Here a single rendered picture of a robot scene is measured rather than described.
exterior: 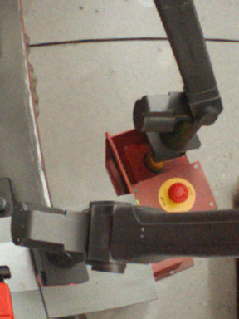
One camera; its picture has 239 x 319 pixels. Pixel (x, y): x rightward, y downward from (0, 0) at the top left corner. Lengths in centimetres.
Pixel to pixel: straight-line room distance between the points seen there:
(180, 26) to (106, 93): 131
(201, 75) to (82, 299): 40
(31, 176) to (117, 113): 103
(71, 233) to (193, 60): 35
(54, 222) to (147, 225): 14
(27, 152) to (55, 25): 121
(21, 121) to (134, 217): 55
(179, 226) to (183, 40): 38
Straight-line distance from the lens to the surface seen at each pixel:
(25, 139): 120
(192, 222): 63
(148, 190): 126
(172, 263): 190
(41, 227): 77
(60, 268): 90
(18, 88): 124
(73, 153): 211
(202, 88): 105
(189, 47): 96
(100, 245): 75
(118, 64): 225
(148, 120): 112
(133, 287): 99
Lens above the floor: 198
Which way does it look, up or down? 70 degrees down
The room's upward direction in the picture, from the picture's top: 5 degrees clockwise
